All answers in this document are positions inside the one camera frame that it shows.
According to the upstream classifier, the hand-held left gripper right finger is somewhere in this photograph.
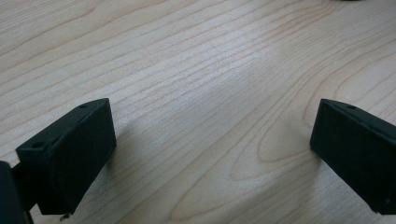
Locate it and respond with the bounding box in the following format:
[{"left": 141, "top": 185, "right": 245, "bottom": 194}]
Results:
[{"left": 309, "top": 98, "right": 396, "bottom": 217}]

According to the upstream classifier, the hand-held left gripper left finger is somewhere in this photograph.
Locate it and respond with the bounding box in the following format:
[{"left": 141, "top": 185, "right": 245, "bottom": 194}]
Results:
[{"left": 15, "top": 97, "right": 118, "bottom": 217}]

